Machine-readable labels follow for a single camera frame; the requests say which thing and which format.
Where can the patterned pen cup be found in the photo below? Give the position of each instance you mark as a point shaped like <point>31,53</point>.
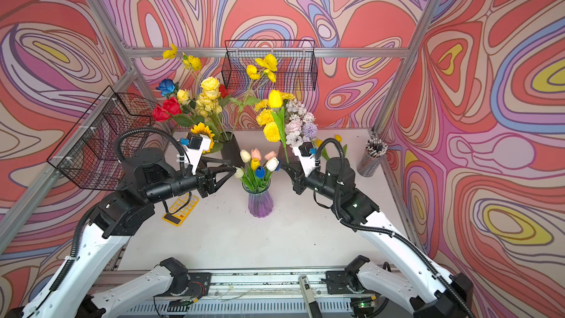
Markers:
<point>374,151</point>

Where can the purple glass tulip vase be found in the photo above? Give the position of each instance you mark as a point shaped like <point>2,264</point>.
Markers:
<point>260,203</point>

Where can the black wire basket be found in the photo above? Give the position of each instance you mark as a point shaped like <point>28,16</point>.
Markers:
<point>86,154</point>
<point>297,64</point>

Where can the yellow calculator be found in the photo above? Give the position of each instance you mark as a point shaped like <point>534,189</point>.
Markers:
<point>180,209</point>

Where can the tool on front rail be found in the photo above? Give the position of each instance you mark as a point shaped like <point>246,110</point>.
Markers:
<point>311,305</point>

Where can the sunflower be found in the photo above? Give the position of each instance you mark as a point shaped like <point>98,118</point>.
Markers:
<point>202,129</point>

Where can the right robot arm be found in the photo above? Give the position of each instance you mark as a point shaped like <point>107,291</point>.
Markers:
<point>422,287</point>

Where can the black vase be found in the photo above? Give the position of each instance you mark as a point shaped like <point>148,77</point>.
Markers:
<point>230,151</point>

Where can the blue tulip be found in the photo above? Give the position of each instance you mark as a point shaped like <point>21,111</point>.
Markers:
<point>260,173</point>

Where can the tulip bunch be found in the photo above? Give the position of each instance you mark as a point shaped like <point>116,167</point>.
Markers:
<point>246,175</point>

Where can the mixed rose bouquet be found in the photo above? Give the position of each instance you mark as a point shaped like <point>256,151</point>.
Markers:
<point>187,109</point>

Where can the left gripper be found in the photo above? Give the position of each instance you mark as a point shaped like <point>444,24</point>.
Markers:
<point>204,178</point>

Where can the yellow and lilac bouquet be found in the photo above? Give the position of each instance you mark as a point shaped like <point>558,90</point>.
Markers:
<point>300,123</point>

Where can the red grey glass vase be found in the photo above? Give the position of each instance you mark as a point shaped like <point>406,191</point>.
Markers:
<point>282,152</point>

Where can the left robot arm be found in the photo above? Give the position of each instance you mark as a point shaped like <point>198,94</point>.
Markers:
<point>106,227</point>

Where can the back black wire basket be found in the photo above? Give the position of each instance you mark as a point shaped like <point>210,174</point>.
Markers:
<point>297,64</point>

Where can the left black wire basket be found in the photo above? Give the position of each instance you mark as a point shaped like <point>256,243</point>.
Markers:
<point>86,154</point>

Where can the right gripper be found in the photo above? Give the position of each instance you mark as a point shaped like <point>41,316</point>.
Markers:
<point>299,178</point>

